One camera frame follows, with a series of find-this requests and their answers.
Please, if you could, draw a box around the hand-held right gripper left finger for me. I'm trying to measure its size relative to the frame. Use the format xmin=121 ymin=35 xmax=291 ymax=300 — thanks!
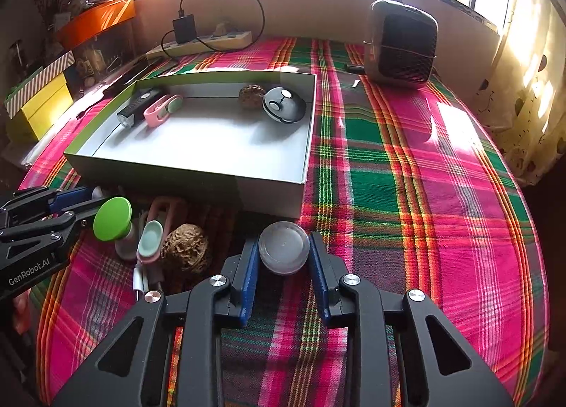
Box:
xmin=51 ymin=236 xmax=261 ymax=407

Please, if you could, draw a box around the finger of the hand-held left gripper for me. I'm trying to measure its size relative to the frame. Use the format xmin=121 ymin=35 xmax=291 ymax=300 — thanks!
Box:
xmin=0 ymin=186 xmax=93 ymax=224
xmin=0 ymin=203 xmax=100 ymax=254

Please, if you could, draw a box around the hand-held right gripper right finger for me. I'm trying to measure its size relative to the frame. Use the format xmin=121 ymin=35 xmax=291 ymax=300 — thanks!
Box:
xmin=308 ymin=232 xmax=516 ymax=407

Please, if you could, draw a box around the green mushroom-shaped gadget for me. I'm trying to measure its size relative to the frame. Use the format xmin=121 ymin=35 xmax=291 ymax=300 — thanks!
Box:
xmin=93 ymin=197 xmax=138 ymax=262

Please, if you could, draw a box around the white round jar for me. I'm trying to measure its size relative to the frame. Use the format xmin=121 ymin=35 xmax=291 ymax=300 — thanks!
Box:
xmin=259 ymin=221 xmax=310 ymax=275

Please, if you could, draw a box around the brown walnut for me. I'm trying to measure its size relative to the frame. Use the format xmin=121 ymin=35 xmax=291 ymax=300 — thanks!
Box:
xmin=161 ymin=223 xmax=212 ymax=275
xmin=239 ymin=85 xmax=266 ymax=110

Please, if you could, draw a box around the pink clip with mint pad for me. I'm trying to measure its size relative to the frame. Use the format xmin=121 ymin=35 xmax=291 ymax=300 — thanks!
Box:
xmin=136 ymin=196 xmax=189 ymax=264

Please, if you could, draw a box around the white usb cable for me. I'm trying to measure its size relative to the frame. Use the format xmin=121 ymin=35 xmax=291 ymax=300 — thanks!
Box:
xmin=133 ymin=263 xmax=164 ymax=302

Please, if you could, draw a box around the black bicycle light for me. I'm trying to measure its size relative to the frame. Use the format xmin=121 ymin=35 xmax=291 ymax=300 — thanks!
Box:
xmin=116 ymin=88 xmax=162 ymax=129

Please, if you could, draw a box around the green white cardboard box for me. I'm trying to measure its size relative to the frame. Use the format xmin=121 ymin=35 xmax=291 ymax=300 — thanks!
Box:
xmin=64 ymin=70 xmax=318 ymax=219

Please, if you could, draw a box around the black round disc gadget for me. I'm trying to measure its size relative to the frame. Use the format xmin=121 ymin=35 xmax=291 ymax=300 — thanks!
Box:
xmin=262 ymin=86 xmax=307 ymax=126

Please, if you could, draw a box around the white plastic sheet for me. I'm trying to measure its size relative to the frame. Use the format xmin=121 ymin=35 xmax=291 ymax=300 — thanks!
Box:
xmin=20 ymin=139 xmax=49 ymax=166

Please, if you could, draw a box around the yellow box striped lid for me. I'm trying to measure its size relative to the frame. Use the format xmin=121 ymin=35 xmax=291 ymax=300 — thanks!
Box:
xmin=4 ymin=51 xmax=75 ymax=120

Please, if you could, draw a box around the black flat tablet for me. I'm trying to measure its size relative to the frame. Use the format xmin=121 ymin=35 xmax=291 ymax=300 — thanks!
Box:
xmin=102 ymin=57 xmax=164 ymax=96

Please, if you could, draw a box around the clear plastic case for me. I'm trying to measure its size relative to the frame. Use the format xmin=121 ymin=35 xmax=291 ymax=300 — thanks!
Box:
xmin=73 ymin=20 xmax=135 ymax=85

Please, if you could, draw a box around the glass jar with black lid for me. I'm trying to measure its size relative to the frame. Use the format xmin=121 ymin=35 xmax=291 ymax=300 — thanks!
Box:
xmin=9 ymin=40 xmax=27 ymax=76

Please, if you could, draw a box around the orange box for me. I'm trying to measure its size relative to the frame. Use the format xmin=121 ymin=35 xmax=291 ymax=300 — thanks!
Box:
xmin=55 ymin=0 xmax=135 ymax=49

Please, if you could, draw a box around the black charger adapter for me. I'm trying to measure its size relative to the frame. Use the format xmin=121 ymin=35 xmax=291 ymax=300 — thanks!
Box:
xmin=172 ymin=15 xmax=195 ymax=44

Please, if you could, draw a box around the cream power strip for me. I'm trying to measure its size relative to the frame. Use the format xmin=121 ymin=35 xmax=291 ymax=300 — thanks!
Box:
xmin=146 ymin=31 xmax=253 ymax=59

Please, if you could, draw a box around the beige space heater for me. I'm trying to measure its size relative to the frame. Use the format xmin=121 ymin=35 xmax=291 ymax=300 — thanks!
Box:
xmin=363 ymin=0 xmax=439 ymax=89

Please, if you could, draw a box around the patterned cream curtain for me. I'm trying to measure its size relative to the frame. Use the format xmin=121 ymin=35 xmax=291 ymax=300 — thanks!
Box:
xmin=469 ymin=0 xmax=566 ymax=189

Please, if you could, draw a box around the black charger cable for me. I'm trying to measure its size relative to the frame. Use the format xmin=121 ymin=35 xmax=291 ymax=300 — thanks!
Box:
xmin=161 ymin=0 xmax=266 ymax=63

